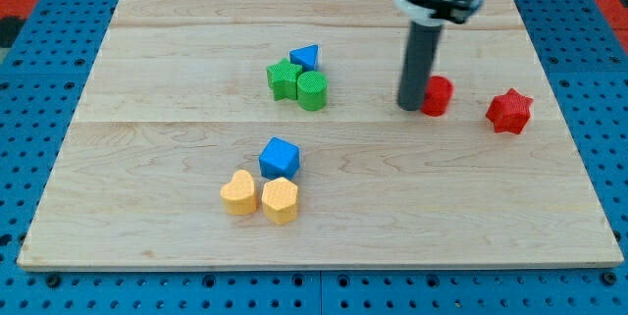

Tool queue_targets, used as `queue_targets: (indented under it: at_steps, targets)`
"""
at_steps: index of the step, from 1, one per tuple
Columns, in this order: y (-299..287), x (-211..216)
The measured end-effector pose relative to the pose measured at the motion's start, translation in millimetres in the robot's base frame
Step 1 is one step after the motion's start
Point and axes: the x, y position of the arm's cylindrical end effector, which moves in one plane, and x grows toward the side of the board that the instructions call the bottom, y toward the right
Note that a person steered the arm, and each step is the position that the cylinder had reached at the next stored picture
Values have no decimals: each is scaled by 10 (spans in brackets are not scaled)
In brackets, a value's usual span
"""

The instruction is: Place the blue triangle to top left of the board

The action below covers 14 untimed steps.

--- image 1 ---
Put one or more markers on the blue triangle block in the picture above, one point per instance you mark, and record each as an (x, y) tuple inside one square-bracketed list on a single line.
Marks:
[(306, 57)]

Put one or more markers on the light wooden board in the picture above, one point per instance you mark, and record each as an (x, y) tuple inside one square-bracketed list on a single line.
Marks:
[(177, 100)]

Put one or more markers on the blue cube block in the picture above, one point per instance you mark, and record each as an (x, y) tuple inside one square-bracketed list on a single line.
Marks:
[(279, 159)]

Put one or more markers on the green cylinder block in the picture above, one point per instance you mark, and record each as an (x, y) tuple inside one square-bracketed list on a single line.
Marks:
[(312, 91)]

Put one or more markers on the green star block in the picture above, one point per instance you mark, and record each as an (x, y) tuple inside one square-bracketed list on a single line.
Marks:
[(282, 79)]

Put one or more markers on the yellow hexagon block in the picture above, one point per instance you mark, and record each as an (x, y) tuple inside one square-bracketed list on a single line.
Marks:
[(280, 201)]

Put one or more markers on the yellow heart block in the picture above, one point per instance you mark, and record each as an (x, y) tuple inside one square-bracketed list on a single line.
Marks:
[(239, 195)]

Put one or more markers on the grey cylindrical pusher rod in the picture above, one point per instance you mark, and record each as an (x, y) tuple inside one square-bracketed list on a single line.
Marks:
[(420, 52)]

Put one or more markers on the red cylinder block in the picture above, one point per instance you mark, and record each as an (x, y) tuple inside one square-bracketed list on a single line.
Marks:
[(437, 96)]

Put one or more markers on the red star block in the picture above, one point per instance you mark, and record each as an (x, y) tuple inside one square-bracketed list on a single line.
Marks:
[(510, 112)]

